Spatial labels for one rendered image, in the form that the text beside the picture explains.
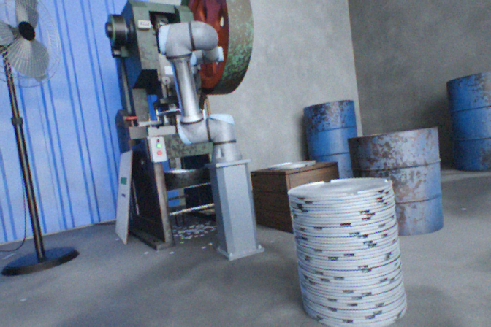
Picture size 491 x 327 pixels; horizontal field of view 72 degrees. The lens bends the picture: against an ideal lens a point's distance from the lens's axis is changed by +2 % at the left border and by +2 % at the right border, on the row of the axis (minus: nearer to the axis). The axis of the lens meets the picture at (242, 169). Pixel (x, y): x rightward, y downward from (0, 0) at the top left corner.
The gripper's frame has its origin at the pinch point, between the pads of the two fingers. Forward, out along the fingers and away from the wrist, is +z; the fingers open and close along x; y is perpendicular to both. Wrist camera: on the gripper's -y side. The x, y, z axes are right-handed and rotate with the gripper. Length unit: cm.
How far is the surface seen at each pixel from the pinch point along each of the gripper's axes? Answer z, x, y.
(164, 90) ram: -5.2, 22.4, -8.0
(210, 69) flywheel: -13, 47, 33
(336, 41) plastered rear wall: -19, 199, 281
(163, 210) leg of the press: 50, -29, -25
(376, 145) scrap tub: -2, -91, 61
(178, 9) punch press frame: -52, 43, 9
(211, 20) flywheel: -46, 49, 34
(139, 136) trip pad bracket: 12.3, -7.8, -30.8
